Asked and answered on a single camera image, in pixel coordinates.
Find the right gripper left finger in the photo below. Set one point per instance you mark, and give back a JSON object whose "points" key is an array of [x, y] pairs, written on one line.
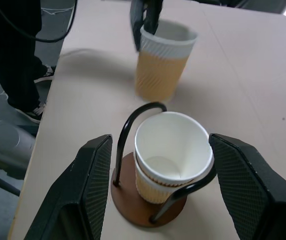
{"points": [[83, 190]]}

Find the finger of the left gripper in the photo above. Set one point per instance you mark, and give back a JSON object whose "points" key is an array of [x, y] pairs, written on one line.
{"points": [[154, 15], [136, 25]]}

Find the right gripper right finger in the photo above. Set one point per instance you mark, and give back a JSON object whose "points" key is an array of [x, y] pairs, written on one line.
{"points": [[252, 190]]}

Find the white and tan paper cup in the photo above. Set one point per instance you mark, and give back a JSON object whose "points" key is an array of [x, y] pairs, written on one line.
{"points": [[172, 140], [152, 191], [157, 75]]}

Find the black metal bar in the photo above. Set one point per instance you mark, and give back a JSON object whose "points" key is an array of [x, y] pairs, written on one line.
{"points": [[0, 182]]}

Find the black and white sneaker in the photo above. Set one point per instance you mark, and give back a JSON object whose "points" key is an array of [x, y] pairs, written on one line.
{"points": [[34, 113], [46, 73]]}

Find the person's black trousers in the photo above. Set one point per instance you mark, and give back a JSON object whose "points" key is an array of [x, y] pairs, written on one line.
{"points": [[10, 50]]}

